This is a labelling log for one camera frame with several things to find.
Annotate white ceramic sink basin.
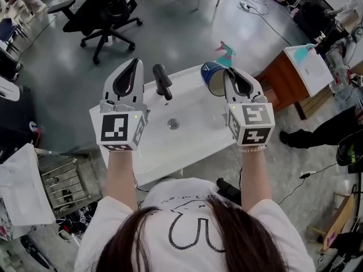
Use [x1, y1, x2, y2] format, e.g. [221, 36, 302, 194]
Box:
[89, 65, 242, 187]

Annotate pile of cables and devices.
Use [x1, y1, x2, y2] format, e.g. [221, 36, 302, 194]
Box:
[56, 202, 97, 240]

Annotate blue chair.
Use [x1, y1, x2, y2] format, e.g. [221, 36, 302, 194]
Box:
[0, 18, 26, 48]

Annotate black waist pouch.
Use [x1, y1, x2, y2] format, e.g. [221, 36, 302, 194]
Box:
[217, 177, 242, 206]

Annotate blue and white mug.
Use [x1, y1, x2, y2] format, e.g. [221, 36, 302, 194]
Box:
[200, 61, 234, 97]

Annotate metal rack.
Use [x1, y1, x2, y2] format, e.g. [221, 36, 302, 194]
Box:
[35, 148, 100, 218]

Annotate black floor cable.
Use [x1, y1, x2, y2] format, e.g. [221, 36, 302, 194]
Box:
[277, 163, 341, 206]

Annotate beaded bracelet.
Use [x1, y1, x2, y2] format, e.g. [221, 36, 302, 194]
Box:
[238, 146, 267, 154]

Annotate black and green bag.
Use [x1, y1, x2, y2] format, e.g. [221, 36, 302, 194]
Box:
[336, 136, 363, 174]

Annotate black faucet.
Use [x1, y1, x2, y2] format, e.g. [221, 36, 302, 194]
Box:
[152, 63, 173, 101]

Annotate white printed t-shirt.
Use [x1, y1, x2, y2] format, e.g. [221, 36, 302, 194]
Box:
[74, 177, 315, 272]

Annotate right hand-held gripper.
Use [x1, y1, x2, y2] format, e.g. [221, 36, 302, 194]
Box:
[223, 68, 275, 146]

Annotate black cabinet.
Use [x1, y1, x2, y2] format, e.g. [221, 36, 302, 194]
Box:
[0, 85, 37, 164]

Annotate black box appliance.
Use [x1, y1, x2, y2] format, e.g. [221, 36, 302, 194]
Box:
[300, 0, 338, 39]

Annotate person's right forearm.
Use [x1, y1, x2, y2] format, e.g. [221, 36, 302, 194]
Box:
[239, 151, 273, 212]

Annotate wooden cabinet with white top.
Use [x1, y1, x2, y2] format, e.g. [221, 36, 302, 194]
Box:
[256, 44, 335, 121]

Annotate black office chair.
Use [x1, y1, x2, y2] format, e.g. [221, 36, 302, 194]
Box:
[47, 0, 143, 65]

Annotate person's left forearm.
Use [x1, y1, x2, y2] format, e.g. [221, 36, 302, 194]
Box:
[105, 150, 138, 212]

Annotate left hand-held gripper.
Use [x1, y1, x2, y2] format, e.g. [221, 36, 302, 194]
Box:
[98, 57, 151, 152]

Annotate wooden stool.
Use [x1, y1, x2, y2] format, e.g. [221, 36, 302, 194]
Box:
[307, 193, 363, 252]

